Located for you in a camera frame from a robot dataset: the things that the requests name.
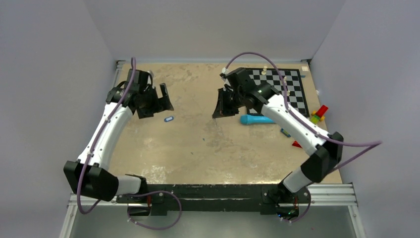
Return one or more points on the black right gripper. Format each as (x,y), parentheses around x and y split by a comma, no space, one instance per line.
(222,110)

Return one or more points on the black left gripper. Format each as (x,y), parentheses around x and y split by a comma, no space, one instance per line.
(160,104)

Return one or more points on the blue plastic key tag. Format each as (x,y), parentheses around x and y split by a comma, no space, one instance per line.
(167,119)

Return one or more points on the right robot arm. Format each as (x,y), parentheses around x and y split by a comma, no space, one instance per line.
(324,149)

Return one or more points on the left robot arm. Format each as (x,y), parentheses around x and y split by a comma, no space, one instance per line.
(89,174)

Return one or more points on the light blue plastic cylinder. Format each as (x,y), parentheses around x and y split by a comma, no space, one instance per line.
(251,119)

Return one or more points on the red triangular block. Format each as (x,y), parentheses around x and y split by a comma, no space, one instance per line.
(296,144)

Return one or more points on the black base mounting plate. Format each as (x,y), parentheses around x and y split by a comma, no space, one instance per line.
(267,199)

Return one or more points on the red green toy block stack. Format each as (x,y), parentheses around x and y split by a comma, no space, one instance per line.
(317,116)

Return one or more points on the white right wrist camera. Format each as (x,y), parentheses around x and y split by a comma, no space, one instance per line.
(226,84)

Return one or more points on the aluminium frame rail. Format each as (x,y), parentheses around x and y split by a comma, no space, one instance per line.
(331,213)

